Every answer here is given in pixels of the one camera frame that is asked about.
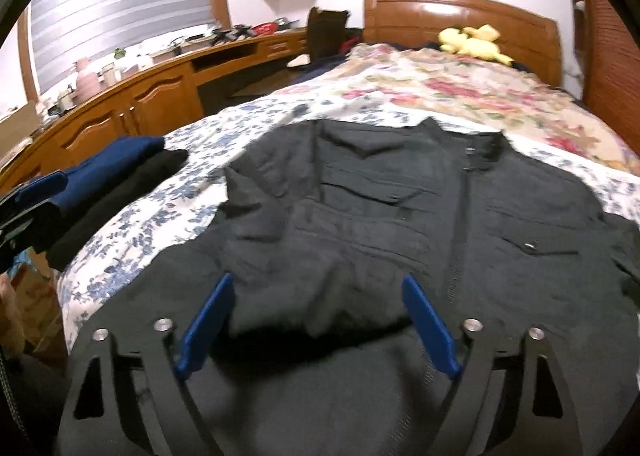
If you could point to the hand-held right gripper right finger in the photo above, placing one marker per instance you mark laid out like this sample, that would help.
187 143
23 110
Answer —
430 331

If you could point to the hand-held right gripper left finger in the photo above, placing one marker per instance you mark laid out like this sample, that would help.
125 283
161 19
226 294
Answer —
205 331

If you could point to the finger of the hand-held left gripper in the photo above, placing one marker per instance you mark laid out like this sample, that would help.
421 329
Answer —
25 228
42 188

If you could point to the black jacket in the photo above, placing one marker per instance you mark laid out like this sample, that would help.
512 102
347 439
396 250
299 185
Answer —
375 216

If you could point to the cardboard box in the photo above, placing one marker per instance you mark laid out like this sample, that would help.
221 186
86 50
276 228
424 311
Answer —
17 130

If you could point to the folded navy garment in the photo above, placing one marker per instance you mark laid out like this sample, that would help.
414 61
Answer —
110 160

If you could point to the folded black garment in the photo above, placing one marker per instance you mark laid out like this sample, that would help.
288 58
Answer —
115 201

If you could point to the brown paper bag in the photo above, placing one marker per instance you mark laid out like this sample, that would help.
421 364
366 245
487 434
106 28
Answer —
35 306

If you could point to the blue floral bedsheet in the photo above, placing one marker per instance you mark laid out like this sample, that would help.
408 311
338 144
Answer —
115 261

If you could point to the pink container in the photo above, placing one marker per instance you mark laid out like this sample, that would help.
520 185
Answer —
89 78

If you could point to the wooden desk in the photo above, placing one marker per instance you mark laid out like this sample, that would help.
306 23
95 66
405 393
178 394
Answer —
150 95

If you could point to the striped window blind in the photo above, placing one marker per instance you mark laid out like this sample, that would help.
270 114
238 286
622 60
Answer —
125 0

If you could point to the rose print blanket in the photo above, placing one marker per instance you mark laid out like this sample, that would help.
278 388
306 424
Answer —
450 85

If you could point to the red basket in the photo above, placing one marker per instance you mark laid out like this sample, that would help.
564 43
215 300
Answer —
265 28

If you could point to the yellow plush toy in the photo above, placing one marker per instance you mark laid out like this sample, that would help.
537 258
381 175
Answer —
470 43

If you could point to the wooden headboard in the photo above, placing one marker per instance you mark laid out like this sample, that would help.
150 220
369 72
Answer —
425 15

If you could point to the dark chair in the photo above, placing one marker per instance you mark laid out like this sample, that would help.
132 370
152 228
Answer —
325 33

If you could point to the wooden slatted wardrobe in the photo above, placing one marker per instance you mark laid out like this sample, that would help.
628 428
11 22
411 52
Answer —
610 50

